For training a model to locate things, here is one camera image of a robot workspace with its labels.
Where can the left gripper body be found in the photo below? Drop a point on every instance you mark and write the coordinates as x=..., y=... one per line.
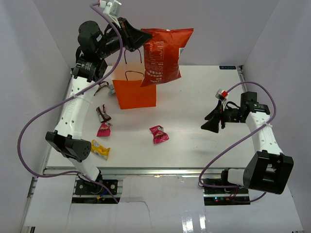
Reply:
x=112, y=42

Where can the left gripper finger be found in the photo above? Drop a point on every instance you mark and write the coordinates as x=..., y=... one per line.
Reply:
x=134, y=43
x=131, y=31

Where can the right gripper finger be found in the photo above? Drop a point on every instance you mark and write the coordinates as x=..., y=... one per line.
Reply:
x=211, y=124
x=215, y=112

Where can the orange paper bag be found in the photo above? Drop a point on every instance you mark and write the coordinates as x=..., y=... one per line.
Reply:
x=127, y=78

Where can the pink snack packet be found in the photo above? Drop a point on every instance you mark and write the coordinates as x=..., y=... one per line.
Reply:
x=104, y=130

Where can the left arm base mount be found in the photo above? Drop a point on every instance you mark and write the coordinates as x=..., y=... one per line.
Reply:
x=83, y=187

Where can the silver clear snack packet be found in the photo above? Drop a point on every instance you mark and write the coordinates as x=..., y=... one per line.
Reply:
x=111, y=90

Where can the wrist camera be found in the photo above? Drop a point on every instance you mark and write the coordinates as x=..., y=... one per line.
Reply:
x=110, y=8
x=222, y=97

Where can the dark brown snack bar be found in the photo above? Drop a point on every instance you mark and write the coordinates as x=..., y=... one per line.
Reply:
x=102, y=115

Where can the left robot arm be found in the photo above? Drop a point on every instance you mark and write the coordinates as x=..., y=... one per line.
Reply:
x=95, y=46

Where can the yellow snack packet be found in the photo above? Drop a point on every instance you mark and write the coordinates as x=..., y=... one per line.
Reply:
x=100, y=150

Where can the brown candy bar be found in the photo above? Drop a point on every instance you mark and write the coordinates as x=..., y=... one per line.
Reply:
x=102, y=85

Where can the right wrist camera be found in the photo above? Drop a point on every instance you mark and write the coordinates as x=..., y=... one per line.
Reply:
x=222, y=97

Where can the crimson snack packet with battery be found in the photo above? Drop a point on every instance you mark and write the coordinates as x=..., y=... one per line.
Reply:
x=159, y=135

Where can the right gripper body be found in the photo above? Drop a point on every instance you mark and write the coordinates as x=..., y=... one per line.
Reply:
x=232, y=116

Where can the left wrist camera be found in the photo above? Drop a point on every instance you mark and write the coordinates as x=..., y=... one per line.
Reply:
x=110, y=8

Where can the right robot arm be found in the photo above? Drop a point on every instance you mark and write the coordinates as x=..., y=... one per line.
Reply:
x=269, y=169

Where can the large red chips bag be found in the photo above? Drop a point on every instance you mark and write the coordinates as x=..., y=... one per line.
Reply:
x=161, y=55

